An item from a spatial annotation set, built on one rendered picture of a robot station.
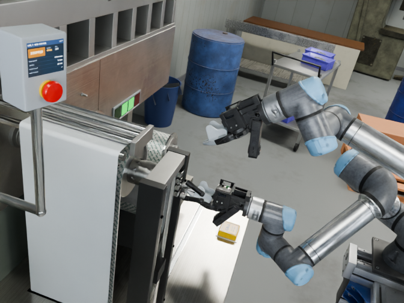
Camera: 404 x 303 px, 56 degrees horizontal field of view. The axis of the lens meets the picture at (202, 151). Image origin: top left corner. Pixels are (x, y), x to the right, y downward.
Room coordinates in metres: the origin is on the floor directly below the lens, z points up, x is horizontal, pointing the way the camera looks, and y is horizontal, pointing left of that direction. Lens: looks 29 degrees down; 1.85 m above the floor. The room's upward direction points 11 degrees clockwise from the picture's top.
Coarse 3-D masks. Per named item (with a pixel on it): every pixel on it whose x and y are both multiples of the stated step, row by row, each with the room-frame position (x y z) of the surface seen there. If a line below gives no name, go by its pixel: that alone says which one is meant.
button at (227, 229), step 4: (224, 224) 1.14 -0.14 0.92; (228, 224) 1.15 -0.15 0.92; (232, 224) 1.15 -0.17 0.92; (236, 224) 1.16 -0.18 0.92; (220, 228) 1.12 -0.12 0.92; (224, 228) 1.12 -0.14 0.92; (228, 228) 1.12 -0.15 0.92; (232, 228) 1.13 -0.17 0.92; (236, 228) 1.13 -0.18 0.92; (220, 232) 1.10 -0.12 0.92; (224, 232) 1.10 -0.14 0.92; (228, 232) 1.10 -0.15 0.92; (232, 232) 1.11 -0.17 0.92; (236, 232) 1.11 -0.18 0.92; (224, 236) 1.10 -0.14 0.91; (228, 236) 1.10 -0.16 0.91; (232, 236) 1.09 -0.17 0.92; (236, 236) 1.09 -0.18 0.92
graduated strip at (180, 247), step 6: (198, 210) 1.23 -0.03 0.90; (198, 216) 1.19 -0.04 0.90; (192, 222) 1.15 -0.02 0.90; (186, 228) 1.11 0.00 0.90; (192, 228) 1.11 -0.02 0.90; (186, 234) 1.07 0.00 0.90; (180, 240) 1.04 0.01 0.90; (186, 240) 1.04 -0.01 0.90; (180, 246) 1.01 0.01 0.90; (174, 252) 0.97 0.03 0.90; (180, 252) 0.98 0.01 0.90; (174, 258) 0.95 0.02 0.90; (174, 264) 0.92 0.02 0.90; (168, 276) 0.87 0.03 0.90
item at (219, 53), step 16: (192, 32) 4.41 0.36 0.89; (208, 32) 4.51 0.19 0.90; (224, 32) 4.61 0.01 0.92; (192, 48) 4.32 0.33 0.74; (208, 48) 4.19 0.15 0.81; (224, 48) 4.18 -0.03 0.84; (240, 48) 4.33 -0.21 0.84; (192, 64) 4.28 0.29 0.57; (208, 64) 4.18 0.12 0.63; (224, 64) 4.20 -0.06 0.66; (192, 80) 4.25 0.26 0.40; (208, 80) 4.17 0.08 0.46; (224, 80) 4.21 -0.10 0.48; (192, 96) 4.22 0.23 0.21; (208, 96) 4.17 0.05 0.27; (224, 96) 4.24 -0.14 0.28; (192, 112) 4.21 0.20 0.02; (208, 112) 4.18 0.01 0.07
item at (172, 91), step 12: (168, 84) 3.83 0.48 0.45; (180, 84) 3.82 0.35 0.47; (156, 96) 3.64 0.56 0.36; (168, 96) 3.65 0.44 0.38; (144, 108) 3.76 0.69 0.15; (156, 108) 3.65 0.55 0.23; (168, 108) 3.69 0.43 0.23; (144, 120) 3.76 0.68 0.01; (156, 120) 3.66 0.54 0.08; (168, 120) 3.73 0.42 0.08
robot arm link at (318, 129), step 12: (300, 120) 0.90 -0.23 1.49; (312, 120) 0.89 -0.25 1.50; (324, 120) 0.90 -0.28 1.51; (336, 120) 0.95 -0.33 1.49; (312, 132) 0.88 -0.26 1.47; (324, 132) 0.88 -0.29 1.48; (336, 132) 0.93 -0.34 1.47; (312, 144) 0.88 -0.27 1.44; (324, 144) 0.87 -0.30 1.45; (336, 144) 0.88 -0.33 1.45
